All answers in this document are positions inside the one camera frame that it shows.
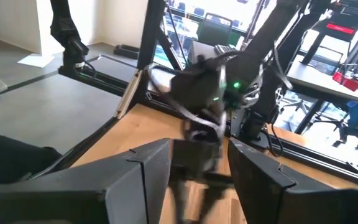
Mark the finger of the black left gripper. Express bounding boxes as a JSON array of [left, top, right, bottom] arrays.
[[171, 185, 189, 224], [197, 186, 226, 224]]

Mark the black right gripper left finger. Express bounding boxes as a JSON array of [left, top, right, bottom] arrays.
[[0, 139, 171, 224]]

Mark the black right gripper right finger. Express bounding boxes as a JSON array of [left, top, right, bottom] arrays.
[[228, 138, 358, 224]]

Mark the grey desk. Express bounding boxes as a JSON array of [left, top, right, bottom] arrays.
[[187, 39, 245, 65], [286, 55, 358, 104]]

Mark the black keyboard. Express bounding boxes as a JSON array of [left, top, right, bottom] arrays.
[[213, 44, 241, 62]]

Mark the dark green chair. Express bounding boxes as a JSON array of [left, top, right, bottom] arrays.
[[196, 12, 233, 47]]

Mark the silver aluminium extrusion bar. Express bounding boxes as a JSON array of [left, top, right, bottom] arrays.
[[114, 68, 143, 119]]

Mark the black chair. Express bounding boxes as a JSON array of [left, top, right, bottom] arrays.
[[0, 129, 62, 187]]

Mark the black floor box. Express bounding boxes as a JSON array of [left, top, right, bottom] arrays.
[[113, 44, 140, 60]]

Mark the blue bin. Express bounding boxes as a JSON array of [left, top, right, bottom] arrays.
[[346, 100, 358, 129]]

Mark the red box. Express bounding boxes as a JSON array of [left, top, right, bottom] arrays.
[[332, 70, 358, 93]]

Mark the black aluminium table frame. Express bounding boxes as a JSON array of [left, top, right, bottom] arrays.
[[29, 0, 358, 187]]

